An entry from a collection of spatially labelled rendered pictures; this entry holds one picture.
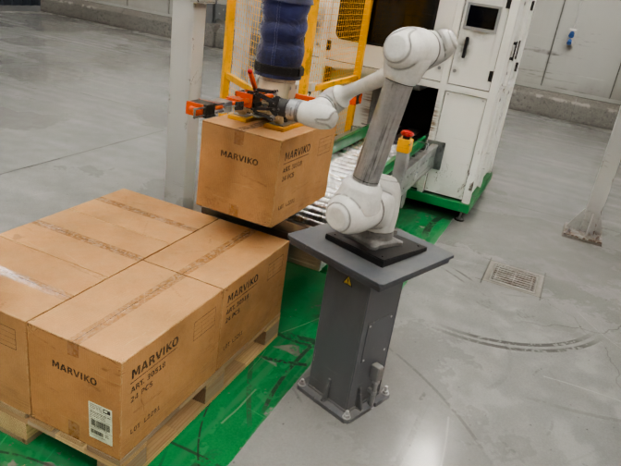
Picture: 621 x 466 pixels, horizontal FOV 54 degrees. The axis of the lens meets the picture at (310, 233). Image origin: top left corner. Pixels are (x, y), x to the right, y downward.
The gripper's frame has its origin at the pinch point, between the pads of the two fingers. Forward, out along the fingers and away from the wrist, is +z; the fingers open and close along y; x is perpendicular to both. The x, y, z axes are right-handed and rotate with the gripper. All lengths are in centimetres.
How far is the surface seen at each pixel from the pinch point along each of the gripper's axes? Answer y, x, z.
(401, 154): 28, 78, -52
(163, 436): 118, -75, -19
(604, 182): 70, 304, -167
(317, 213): 67, 62, -16
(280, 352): 120, 4, -30
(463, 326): 120, 89, -105
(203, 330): 79, -56, -22
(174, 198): 99, 93, 99
